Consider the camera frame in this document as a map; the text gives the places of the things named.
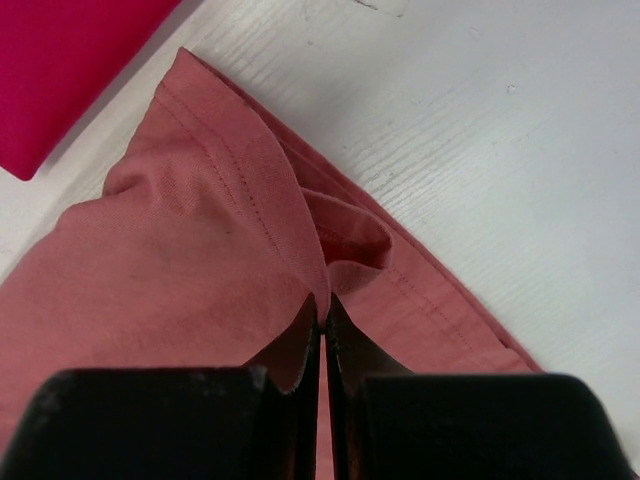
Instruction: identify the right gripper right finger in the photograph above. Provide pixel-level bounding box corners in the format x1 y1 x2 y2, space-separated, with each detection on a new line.
326 301 633 479

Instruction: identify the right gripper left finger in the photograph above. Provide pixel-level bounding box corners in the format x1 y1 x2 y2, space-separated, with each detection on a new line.
1 299 320 479

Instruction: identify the salmon pink t shirt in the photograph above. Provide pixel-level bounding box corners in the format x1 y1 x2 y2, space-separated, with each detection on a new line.
1 49 536 479

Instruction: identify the folded red t shirt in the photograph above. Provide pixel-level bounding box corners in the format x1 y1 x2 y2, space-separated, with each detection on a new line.
1 0 178 181

